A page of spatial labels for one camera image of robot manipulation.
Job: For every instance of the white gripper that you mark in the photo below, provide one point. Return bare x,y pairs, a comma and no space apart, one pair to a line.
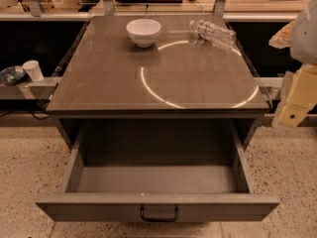
305,39

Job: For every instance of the grey top drawer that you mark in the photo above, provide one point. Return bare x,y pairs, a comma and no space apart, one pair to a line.
118,166

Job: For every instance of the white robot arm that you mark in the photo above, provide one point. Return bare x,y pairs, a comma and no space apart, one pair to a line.
303,45

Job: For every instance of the grey drawer cabinet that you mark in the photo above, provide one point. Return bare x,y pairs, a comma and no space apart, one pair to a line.
179,76

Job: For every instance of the clear plastic water bottle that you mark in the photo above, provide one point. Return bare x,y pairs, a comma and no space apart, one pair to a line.
213,33

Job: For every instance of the white ceramic bowl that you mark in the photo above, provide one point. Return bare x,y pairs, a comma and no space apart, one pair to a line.
143,32

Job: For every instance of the white paper cup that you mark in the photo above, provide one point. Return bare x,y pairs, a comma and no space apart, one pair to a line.
33,70

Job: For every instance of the dark round dish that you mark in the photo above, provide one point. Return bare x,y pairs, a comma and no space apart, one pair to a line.
12,75

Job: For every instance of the black top drawer handle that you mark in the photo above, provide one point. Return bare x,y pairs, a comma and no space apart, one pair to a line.
159,213

